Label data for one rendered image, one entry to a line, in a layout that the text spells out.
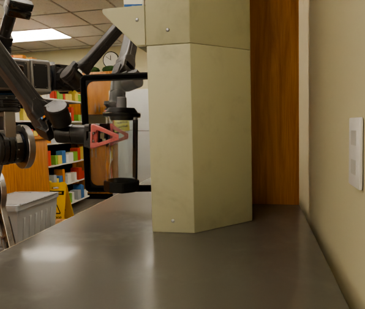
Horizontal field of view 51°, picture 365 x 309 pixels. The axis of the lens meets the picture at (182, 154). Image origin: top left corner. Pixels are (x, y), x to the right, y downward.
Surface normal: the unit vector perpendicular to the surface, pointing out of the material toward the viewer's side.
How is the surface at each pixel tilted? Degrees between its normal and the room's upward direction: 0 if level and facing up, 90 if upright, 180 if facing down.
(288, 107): 90
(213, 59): 90
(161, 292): 0
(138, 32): 90
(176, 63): 90
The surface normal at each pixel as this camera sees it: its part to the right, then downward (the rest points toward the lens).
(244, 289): -0.03, -1.00
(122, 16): -0.20, 0.08
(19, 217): 0.98, 0.08
